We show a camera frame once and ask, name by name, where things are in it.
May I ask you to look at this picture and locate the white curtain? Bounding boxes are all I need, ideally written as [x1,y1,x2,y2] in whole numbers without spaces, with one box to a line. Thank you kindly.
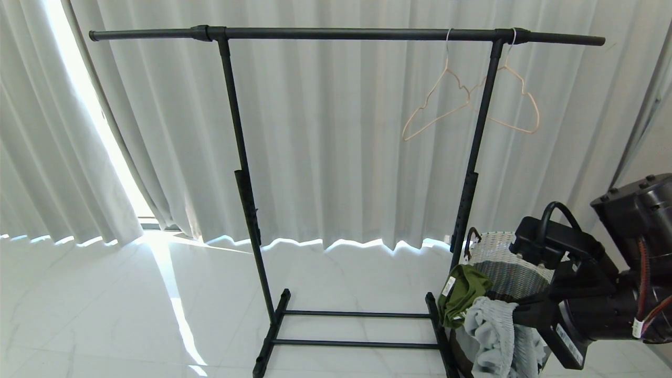
[0,0,144,246]
[62,0,672,251]

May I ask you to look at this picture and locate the pink clothes hanger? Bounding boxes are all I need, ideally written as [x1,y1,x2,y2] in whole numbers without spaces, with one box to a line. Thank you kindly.
[475,29,540,134]
[402,29,473,141]

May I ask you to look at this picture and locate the green garment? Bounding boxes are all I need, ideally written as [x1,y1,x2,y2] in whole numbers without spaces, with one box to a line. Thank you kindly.
[437,264,494,330]

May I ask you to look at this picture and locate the white laundry basket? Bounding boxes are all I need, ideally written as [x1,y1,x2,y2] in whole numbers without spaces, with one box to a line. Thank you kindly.
[450,227,557,378]

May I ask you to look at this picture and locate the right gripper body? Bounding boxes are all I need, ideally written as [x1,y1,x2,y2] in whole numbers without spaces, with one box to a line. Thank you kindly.
[512,285,644,371]

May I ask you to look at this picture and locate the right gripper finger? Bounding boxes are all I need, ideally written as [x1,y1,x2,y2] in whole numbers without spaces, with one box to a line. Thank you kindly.
[486,292,552,314]

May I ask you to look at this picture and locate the black clothes rack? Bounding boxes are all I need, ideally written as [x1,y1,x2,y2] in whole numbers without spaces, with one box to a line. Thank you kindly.
[88,25,606,378]

